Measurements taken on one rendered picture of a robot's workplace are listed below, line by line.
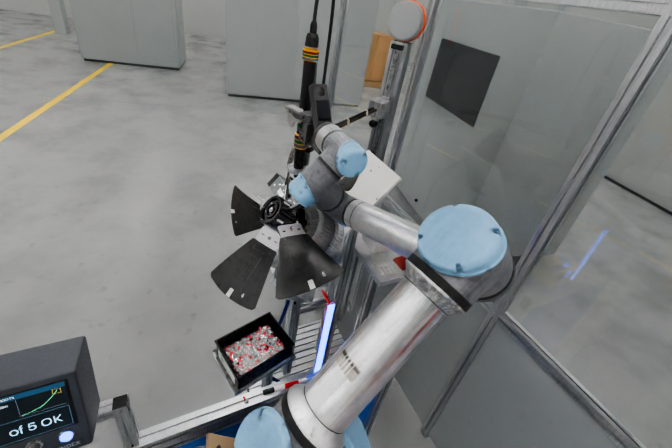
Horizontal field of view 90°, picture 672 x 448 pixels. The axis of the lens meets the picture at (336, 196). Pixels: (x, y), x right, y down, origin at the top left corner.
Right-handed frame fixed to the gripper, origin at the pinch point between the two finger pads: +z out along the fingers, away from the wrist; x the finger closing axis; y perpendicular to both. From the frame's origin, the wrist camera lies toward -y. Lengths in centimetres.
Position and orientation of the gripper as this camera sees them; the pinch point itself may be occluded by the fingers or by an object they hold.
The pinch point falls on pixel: (302, 103)
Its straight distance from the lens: 104.3
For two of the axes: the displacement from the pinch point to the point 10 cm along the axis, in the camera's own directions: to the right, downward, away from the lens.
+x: 8.9, -1.0, 4.4
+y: -1.5, 8.4, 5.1
